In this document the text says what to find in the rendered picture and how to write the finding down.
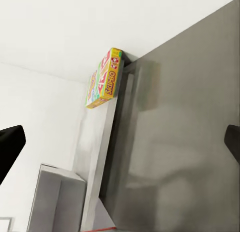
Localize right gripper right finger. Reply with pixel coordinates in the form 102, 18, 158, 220
224, 125, 240, 165

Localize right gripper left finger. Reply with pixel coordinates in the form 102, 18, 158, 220
0, 125, 26, 184

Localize board game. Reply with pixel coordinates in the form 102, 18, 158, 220
85, 47, 122, 109

